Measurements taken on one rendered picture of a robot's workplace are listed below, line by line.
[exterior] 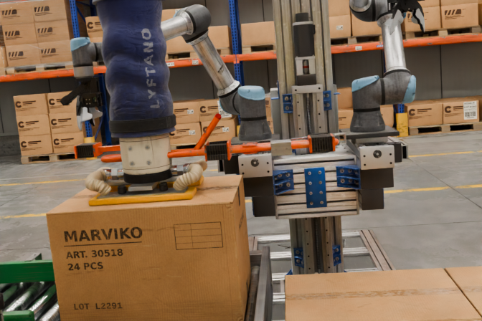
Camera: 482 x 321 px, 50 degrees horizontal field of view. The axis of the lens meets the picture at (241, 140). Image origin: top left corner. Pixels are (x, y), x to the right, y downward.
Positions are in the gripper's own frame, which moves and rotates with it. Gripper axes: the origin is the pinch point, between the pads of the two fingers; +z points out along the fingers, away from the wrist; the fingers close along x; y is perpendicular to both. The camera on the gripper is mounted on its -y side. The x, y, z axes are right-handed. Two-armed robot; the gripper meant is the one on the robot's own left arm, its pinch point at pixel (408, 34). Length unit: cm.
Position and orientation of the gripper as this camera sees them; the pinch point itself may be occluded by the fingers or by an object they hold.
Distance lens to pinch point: 205.2
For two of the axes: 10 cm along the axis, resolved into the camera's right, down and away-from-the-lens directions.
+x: -9.4, 1.3, -3.3
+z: 0.8, 9.9, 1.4
